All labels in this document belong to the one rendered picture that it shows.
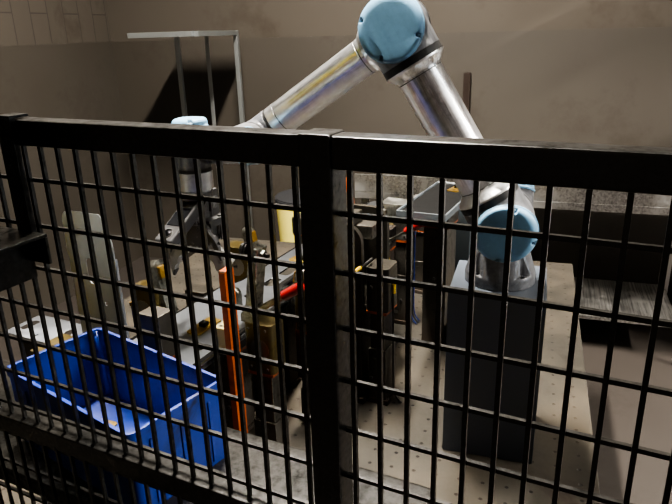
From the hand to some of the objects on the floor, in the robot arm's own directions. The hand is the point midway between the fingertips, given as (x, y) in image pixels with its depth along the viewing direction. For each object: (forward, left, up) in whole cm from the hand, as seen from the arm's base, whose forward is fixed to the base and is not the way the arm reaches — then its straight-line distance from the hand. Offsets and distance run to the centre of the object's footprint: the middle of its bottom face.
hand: (199, 281), depth 137 cm
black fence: (-21, +60, -111) cm, 128 cm away
